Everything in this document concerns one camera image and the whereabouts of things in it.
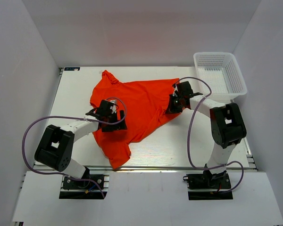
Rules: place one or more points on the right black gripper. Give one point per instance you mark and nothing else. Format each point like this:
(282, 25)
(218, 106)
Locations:
(171, 109)

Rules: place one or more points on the white plastic mesh basket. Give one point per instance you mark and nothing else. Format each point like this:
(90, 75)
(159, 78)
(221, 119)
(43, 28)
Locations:
(221, 73)

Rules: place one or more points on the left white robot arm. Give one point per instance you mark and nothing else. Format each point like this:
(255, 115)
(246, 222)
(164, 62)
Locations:
(56, 145)

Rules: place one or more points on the orange t shirt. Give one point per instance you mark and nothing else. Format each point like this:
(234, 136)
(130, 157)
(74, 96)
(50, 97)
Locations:
(145, 103)

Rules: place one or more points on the blue label sticker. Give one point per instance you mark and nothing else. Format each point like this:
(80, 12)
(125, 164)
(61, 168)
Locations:
(71, 68)

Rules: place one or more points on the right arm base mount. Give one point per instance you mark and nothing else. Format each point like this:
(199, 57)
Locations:
(207, 186)

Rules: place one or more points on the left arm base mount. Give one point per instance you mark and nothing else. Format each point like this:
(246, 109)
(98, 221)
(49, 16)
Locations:
(84, 190)

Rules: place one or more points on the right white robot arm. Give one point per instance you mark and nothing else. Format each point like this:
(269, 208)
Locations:
(226, 122)

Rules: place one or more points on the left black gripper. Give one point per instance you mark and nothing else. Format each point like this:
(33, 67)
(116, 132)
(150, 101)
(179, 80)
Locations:
(120, 125)

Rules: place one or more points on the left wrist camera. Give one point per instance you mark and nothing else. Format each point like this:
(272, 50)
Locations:
(114, 106)

